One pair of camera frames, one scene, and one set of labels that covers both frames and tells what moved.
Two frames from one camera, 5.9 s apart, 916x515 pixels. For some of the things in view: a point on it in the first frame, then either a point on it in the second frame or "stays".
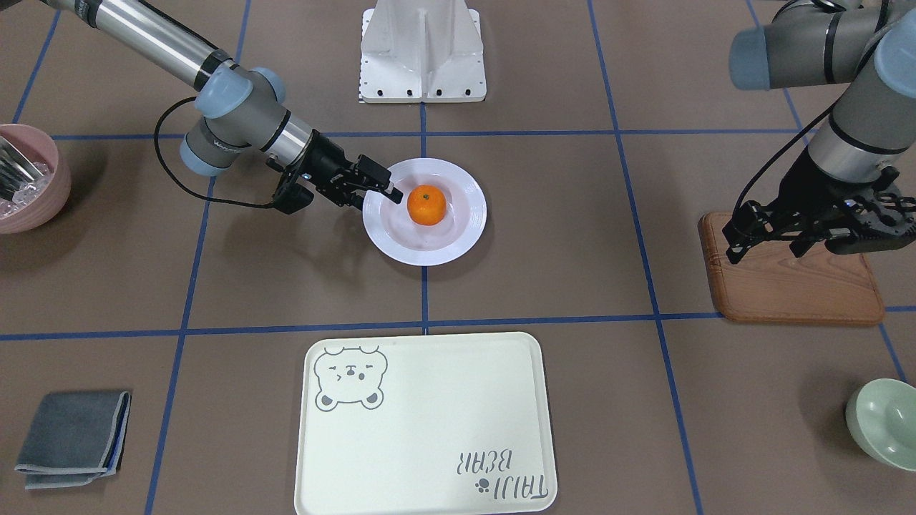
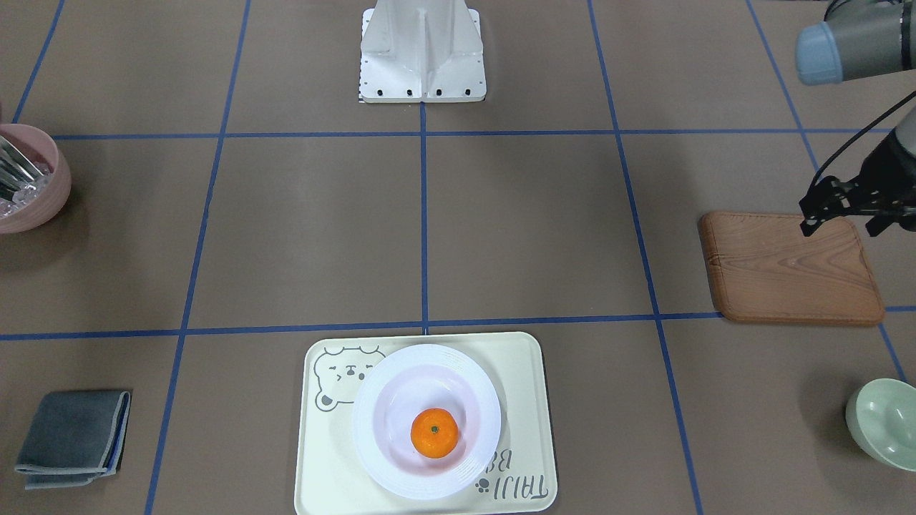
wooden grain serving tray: x=770 y=284 stays
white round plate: x=441 y=215 → x=397 y=390
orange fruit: x=426 y=204 → x=434 y=433
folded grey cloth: x=74 y=438 stays
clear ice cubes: x=27 y=192 stays
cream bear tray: x=438 y=423 stays
